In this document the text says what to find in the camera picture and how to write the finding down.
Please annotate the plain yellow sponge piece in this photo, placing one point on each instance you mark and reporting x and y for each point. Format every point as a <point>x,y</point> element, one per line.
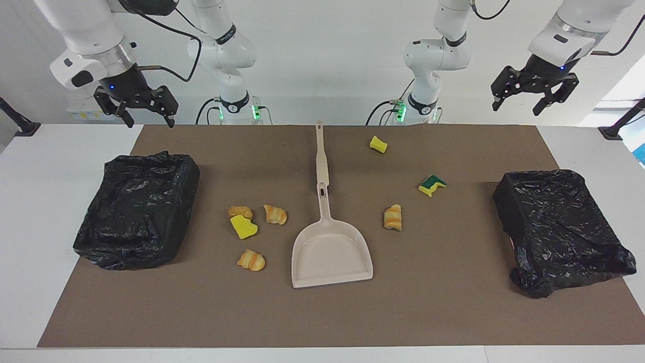
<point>379,145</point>

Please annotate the beige plastic dustpan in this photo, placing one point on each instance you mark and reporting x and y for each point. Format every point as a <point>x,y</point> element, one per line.
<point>330,252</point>

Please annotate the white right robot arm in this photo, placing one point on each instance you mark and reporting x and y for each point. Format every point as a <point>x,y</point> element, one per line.
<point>221,50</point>

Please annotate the small brown bread roll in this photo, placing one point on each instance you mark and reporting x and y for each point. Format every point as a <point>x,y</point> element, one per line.
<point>239,211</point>

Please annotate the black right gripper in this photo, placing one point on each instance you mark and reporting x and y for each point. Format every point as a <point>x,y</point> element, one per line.
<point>126,83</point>

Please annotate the brown table mat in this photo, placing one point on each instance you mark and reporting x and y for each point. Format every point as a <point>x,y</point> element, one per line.
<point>428,302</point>

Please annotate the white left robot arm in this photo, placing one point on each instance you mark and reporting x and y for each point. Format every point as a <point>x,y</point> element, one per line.
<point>438,55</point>

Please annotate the striped croissant piece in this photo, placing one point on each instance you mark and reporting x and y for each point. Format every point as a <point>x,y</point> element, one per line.
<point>275,215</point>
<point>251,260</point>
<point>393,218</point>

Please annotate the yellow sponge chunk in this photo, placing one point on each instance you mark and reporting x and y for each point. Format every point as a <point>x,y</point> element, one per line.
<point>244,228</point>

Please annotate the blue object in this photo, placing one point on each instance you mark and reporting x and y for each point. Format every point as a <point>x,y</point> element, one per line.
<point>641,154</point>

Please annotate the green and yellow sponge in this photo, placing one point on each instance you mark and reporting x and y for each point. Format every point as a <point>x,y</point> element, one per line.
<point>431,187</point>

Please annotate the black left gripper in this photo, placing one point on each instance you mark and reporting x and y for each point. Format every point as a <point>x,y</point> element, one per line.
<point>544,70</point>

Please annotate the white cardboard box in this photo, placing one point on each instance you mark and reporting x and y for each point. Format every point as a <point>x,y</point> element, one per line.
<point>80,115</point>

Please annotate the black camera stand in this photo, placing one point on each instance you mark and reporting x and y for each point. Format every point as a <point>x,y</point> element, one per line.
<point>20,123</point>
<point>622,122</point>

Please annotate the black bag lined bin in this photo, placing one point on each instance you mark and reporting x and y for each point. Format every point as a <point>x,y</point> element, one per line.
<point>559,227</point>
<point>136,212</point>

